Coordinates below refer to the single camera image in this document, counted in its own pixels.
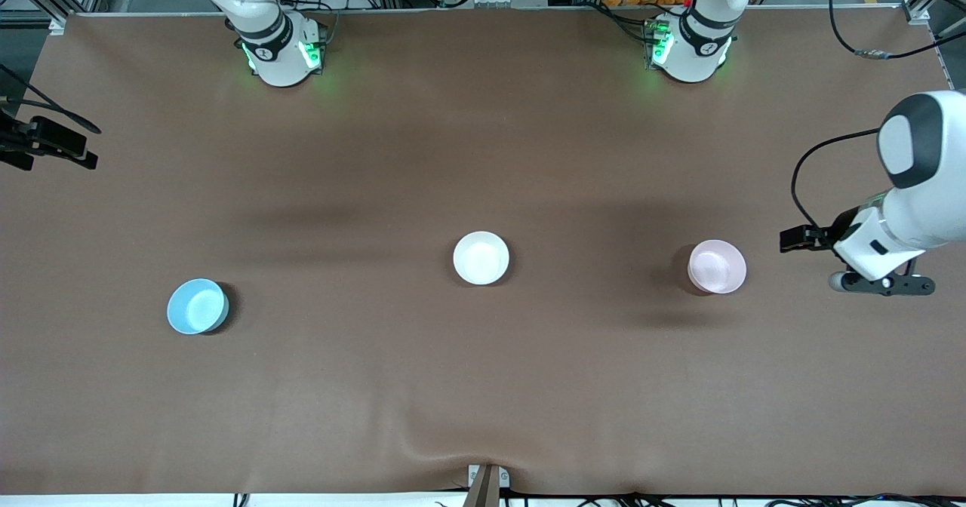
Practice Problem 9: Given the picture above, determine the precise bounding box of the pink bowl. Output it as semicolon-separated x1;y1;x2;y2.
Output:
687;239;747;295

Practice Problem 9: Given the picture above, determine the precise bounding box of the white bowl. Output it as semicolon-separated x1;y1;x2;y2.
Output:
453;231;510;286

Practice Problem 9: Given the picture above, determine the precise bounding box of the metal table clamp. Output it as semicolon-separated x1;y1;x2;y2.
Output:
464;463;511;507

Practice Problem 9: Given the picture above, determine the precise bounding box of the brown table cover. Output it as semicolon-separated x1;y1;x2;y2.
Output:
0;5;966;496

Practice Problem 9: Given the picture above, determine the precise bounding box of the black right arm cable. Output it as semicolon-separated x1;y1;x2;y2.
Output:
0;63;103;134

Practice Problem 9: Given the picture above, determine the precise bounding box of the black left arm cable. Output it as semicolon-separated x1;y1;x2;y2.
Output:
791;0;966;229

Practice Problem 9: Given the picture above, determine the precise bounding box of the blue bowl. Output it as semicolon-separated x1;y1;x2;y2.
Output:
167;278;230;336

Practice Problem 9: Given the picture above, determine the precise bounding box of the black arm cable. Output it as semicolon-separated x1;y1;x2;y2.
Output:
791;0;966;229
0;63;103;134

